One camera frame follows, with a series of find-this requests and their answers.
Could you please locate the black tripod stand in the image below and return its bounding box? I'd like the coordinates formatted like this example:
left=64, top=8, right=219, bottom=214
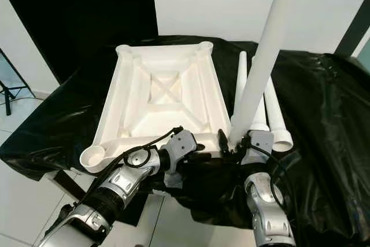
left=0, top=50, right=27, bottom=116

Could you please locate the black plastic cover sheet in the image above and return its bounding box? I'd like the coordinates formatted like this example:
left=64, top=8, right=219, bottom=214
left=0, top=35, right=370, bottom=224

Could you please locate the black door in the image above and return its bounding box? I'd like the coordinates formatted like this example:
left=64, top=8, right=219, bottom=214
left=0, top=0, right=158, bottom=86

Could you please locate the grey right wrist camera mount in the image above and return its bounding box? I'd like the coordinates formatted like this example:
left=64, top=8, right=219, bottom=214
left=242, top=131, right=274, bottom=167

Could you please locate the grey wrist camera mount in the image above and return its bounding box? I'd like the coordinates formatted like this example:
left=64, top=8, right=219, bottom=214
left=242, top=131, right=274, bottom=167
left=159, top=130, right=198, bottom=172

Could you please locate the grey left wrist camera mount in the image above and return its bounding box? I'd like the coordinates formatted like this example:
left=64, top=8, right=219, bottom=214
left=159, top=130, right=198, bottom=172

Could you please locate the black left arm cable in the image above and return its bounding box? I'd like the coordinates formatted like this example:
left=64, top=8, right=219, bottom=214
left=87, top=127, right=183, bottom=201

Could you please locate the black wall pillar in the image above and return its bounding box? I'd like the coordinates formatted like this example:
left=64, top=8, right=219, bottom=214
left=334, top=4, right=370, bottom=57

